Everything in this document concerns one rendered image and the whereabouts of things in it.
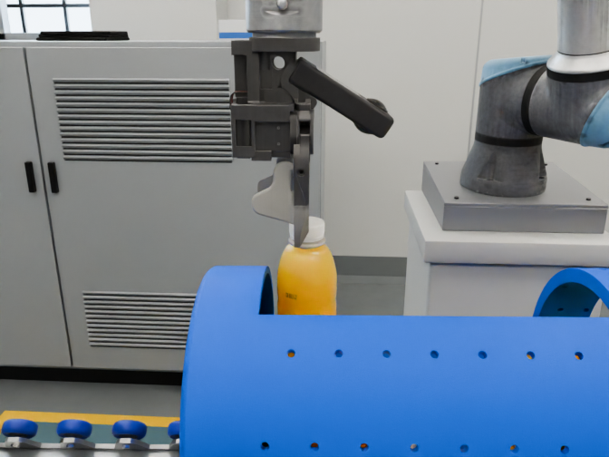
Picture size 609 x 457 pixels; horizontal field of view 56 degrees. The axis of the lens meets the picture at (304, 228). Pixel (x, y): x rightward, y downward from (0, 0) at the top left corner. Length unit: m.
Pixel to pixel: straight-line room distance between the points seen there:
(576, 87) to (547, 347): 0.48
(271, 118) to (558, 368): 0.35
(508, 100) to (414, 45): 2.38
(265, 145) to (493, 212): 0.54
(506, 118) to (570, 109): 0.12
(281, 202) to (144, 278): 1.85
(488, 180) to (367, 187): 2.45
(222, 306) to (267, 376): 0.08
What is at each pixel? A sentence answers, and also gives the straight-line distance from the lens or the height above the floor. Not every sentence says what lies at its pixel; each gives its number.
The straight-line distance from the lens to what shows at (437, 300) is 1.01.
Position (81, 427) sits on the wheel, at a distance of 0.85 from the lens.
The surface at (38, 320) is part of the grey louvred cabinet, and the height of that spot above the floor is 0.32.
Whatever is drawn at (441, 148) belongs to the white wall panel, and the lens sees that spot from 3.46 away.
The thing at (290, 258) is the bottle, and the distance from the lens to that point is 0.62.
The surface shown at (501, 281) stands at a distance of 1.02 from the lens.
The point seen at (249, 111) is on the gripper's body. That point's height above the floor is 1.40.
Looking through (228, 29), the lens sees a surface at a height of 1.49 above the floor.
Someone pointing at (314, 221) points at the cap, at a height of 1.27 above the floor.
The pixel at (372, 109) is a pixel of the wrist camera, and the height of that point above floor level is 1.40.
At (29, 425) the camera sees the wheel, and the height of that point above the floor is 0.97.
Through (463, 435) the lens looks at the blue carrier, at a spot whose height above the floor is 1.15.
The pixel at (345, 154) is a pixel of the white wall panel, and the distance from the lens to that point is 3.41.
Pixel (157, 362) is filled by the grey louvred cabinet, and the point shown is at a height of 0.14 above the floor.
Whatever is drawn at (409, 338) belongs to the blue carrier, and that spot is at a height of 1.21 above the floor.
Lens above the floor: 1.47
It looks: 19 degrees down
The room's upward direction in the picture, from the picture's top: straight up
